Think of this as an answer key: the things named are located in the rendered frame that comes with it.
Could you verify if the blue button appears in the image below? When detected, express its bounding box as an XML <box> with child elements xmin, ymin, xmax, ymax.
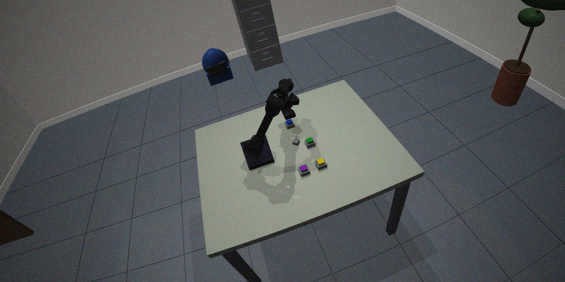
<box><xmin>285</xmin><ymin>119</ymin><xmax>295</xmax><ymax>129</ymax></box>

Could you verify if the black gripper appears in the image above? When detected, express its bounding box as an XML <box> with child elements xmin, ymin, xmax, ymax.
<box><xmin>282</xmin><ymin>98</ymin><xmax>296</xmax><ymax>120</ymax></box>

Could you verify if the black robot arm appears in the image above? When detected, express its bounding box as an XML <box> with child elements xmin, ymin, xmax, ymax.
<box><xmin>243</xmin><ymin>78</ymin><xmax>300</xmax><ymax>159</ymax></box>

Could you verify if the green button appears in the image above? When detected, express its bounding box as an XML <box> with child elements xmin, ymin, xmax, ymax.
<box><xmin>305</xmin><ymin>137</ymin><xmax>316</xmax><ymax>149</ymax></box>

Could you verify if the purple button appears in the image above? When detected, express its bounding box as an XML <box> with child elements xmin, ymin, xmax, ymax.
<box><xmin>298</xmin><ymin>164</ymin><xmax>310</xmax><ymax>177</ymax></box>

